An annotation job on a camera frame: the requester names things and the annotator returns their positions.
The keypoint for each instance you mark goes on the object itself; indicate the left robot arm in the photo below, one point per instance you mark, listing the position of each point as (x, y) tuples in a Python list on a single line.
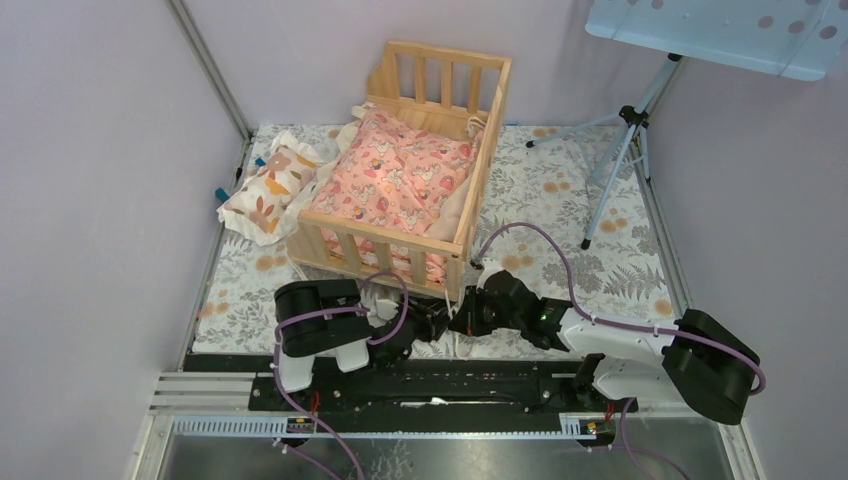
[(328, 317)]

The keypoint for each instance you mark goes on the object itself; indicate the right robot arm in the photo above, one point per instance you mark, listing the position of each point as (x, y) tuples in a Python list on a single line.
[(693, 359)]

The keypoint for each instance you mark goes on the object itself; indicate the floral small pillow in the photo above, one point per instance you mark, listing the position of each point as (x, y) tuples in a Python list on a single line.
[(292, 166)]

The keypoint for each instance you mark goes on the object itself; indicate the wooden pet bed frame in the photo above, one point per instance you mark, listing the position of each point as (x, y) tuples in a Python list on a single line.
[(435, 89)]

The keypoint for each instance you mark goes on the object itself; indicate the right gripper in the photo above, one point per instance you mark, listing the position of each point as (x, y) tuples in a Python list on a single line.
[(467, 322)]

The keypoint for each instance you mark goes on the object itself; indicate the light blue perforated panel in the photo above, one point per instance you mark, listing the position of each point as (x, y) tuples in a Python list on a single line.
[(795, 39)]

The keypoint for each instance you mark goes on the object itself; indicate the pink patterned bed cushion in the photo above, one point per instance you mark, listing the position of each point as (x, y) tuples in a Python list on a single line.
[(401, 178)]

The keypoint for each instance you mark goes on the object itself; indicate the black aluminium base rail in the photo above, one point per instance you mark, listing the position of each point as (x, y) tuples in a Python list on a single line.
[(415, 399)]

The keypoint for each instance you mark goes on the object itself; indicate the black tripod stand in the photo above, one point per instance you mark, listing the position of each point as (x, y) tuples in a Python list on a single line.
[(628, 149)]

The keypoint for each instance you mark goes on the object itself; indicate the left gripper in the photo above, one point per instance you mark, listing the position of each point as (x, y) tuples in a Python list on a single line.
[(431, 318)]

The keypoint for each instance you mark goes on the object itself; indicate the floral table mat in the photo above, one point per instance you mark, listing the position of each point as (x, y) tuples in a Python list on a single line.
[(532, 221)]

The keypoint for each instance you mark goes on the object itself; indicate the blue toy item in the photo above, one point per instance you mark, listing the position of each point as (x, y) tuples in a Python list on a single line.
[(245, 177)]

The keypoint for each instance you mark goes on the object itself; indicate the grey diagonal pole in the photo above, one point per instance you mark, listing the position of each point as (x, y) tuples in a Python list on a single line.
[(186, 23)]

